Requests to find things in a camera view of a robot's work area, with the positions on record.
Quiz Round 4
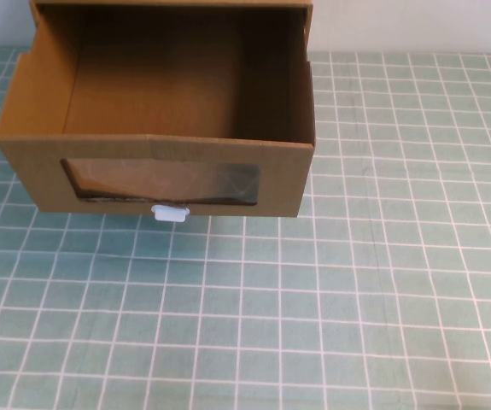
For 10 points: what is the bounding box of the cardboard drawer with worn window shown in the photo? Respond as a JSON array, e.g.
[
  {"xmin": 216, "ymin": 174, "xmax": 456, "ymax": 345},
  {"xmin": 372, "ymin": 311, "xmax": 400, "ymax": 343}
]
[{"xmin": 0, "ymin": 2, "xmax": 317, "ymax": 221}]

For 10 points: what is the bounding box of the cardboard box sleeve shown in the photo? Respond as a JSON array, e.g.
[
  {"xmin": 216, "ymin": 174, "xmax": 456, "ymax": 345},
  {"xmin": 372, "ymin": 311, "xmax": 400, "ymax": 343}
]
[{"xmin": 29, "ymin": 0, "xmax": 315, "ymax": 9}]

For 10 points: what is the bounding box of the white plastic drawer handle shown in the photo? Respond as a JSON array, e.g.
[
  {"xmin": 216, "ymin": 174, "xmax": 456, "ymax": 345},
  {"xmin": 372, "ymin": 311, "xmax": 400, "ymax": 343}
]
[{"xmin": 150, "ymin": 203, "xmax": 191, "ymax": 222}]

